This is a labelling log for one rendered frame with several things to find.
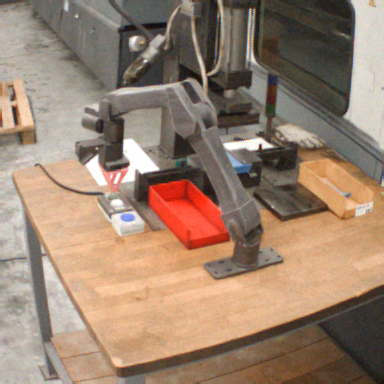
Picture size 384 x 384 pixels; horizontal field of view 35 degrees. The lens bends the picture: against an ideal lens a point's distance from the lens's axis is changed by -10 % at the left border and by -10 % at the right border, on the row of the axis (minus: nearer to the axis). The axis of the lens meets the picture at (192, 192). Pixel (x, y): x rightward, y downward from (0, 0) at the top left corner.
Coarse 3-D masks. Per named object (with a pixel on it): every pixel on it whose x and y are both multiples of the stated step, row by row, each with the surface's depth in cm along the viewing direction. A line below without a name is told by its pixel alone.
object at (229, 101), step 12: (216, 84) 200; (216, 96) 187; (228, 96) 186; (240, 96) 188; (216, 108) 186; (228, 108) 182; (240, 108) 184; (252, 108) 192; (228, 120) 185; (240, 120) 187; (252, 120) 189
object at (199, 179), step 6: (252, 168) 197; (258, 168) 198; (198, 174) 192; (204, 174) 190; (240, 174) 198; (258, 174) 199; (192, 180) 196; (198, 180) 192; (204, 180) 191; (240, 180) 198; (246, 180) 198; (252, 180) 199; (258, 180) 200; (198, 186) 193; (204, 186) 191; (210, 186) 192; (246, 186) 199; (252, 186) 200; (204, 192) 192; (210, 192) 193
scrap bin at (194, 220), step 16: (160, 192) 186; (176, 192) 189; (192, 192) 187; (160, 208) 179; (176, 208) 185; (192, 208) 186; (208, 208) 179; (176, 224) 171; (192, 224) 178; (208, 224) 178; (192, 240) 166; (208, 240) 169; (224, 240) 171
